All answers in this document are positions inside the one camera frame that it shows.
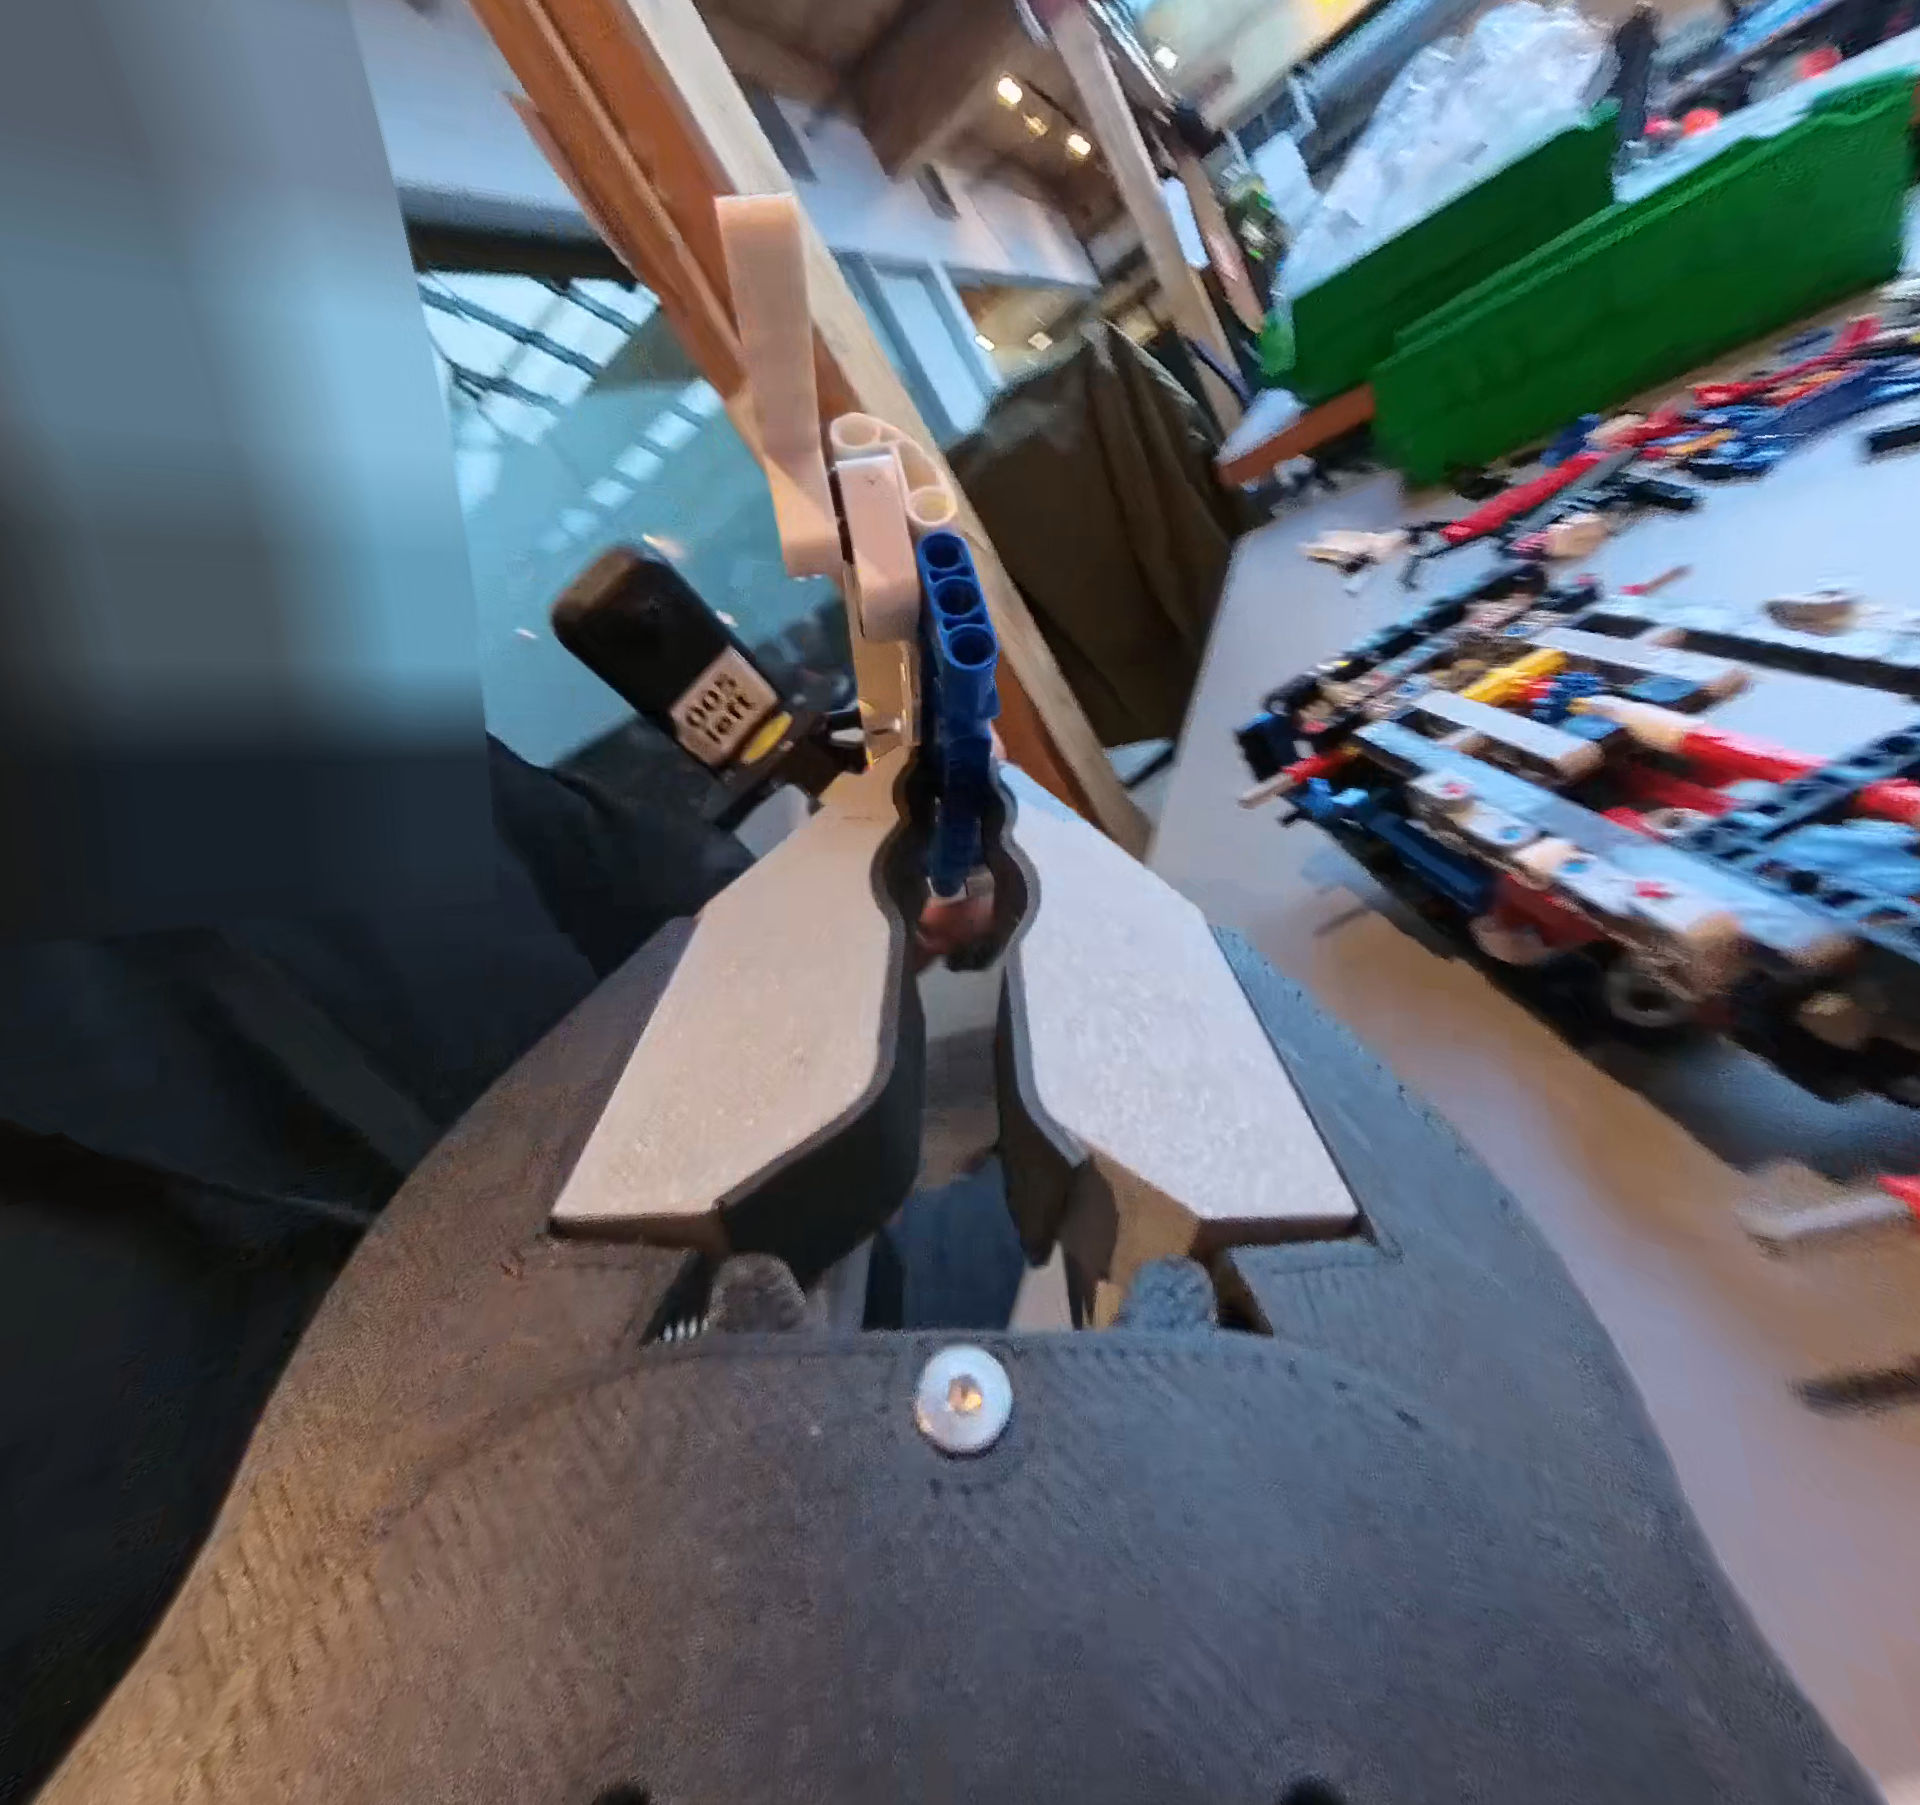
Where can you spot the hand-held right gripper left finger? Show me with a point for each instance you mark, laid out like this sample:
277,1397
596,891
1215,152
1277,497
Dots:
751,1056

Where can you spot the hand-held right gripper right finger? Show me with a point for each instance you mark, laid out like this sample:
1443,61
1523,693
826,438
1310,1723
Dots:
1156,1070

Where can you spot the white and blue brick panel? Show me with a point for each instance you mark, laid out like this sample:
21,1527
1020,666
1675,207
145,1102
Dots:
958,634

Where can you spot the person's dark trousers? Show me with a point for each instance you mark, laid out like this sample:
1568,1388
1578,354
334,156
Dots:
962,1251

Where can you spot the wooden edged table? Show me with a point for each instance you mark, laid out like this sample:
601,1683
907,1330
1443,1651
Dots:
1305,431

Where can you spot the clear plastic bags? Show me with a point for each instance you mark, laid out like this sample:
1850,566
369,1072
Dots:
1471,82

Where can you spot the dark green cover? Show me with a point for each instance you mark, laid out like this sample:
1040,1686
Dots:
1094,530

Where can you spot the pile of loose toy bricks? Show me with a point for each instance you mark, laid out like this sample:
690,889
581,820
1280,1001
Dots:
1725,410

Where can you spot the green plastic bin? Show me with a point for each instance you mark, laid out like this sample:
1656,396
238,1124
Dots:
1426,261
1651,304

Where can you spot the toy brick car chassis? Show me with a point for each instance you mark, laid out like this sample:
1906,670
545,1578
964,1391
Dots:
1574,846

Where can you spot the wooden beam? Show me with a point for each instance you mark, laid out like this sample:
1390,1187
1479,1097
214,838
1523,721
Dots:
675,111

